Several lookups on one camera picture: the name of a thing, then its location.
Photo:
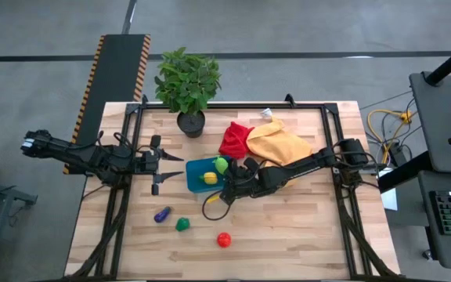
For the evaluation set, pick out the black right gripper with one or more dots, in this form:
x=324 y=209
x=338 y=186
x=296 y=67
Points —
x=249 y=182

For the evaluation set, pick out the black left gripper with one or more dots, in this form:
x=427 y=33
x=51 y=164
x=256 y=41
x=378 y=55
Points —
x=149 y=162

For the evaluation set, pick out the yellow toy corn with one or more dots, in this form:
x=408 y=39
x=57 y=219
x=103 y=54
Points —
x=210 y=178

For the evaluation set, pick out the red toy tomato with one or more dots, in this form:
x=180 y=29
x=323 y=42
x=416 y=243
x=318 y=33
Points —
x=224 y=239

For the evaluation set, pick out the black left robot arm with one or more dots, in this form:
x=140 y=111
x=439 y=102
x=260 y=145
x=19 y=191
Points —
x=84 y=156

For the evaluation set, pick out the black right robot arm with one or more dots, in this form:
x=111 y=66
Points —
x=300 y=166

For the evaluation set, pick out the blue plastic tupperware container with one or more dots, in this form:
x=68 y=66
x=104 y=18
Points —
x=196 y=176

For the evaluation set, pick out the red cloth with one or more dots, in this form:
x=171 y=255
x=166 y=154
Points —
x=233 y=143

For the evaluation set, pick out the purple toy eggplant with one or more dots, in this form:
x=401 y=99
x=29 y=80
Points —
x=162 y=215

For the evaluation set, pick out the yellow cloth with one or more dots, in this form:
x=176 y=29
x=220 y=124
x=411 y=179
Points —
x=276 y=143

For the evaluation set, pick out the green toy bell pepper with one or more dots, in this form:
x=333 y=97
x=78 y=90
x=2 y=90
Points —
x=182 y=224

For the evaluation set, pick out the white crumpled paper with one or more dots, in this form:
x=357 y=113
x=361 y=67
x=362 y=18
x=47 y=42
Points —
x=265 y=113

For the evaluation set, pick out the potted green plant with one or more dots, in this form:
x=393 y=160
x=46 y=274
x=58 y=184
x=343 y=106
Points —
x=186 y=82

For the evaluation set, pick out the black mat with hazard stripes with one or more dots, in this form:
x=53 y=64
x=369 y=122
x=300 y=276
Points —
x=116 y=70

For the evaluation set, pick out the white paper sheet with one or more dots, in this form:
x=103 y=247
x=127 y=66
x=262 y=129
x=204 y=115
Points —
x=390 y=199

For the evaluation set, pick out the grey desk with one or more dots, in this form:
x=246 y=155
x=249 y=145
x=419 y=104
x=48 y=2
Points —
x=429 y=250

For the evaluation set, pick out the grey cart with black pole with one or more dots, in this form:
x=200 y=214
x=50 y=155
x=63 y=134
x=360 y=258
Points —
x=441 y=117

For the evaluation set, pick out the black aluminium table frame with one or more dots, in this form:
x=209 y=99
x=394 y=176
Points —
x=249 y=105

